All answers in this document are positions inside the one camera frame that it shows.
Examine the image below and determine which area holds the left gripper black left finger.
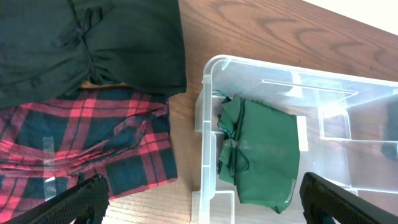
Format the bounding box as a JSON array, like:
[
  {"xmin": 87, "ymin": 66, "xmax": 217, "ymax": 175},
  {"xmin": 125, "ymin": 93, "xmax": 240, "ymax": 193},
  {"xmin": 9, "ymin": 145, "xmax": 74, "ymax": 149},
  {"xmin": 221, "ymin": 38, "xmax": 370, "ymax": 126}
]
[{"xmin": 6, "ymin": 174, "xmax": 109, "ymax": 224}]

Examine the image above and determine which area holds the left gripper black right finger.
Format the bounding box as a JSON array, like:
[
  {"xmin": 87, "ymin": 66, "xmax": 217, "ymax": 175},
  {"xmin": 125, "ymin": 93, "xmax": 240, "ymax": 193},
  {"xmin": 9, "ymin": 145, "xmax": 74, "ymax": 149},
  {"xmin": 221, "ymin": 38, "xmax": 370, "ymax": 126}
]
[{"xmin": 300, "ymin": 172, "xmax": 397, "ymax": 224}]

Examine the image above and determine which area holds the dark green cloth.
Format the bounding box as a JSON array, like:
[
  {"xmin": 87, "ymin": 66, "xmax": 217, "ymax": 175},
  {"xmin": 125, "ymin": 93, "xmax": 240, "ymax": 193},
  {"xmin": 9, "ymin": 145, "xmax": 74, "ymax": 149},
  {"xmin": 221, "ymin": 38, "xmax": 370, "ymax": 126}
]
[{"xmin": 217, "ymin": 96, "xmax": 300, "ymax": 214}]

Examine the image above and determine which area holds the clear plastic storage bin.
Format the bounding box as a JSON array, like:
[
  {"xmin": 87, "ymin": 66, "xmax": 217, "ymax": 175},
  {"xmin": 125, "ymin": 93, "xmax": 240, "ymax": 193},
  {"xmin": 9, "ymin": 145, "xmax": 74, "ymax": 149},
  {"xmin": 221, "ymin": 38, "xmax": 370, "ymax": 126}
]
[{"xmin": 191, "ymin": 55, "xmax": 397, "ymax": 223}]

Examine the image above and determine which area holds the red plaid folded shirt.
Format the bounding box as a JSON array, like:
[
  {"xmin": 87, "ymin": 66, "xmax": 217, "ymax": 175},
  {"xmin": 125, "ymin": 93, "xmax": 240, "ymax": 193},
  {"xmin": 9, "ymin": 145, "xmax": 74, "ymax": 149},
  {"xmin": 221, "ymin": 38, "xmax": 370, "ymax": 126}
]
[{"xmin": 1, "ymin": 88, "xmax": 178, "ymax": 222}]

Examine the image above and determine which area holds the white label in bin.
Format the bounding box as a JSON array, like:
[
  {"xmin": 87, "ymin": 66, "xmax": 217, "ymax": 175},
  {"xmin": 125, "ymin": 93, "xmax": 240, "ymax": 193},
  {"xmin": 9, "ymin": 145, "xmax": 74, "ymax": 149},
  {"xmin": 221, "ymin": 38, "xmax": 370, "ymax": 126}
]
[{"xmin": 297, "ymin": 116, "xmax": 308, "ymax": 152}]

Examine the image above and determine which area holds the black folded garment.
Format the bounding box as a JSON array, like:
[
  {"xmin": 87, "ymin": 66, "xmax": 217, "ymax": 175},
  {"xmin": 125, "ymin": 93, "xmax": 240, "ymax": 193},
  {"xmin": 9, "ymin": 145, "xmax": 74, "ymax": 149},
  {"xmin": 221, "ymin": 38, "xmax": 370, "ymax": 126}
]
[{"xmin": 1, "ymin": 0, "xmax": 187, "ymax": 108}]

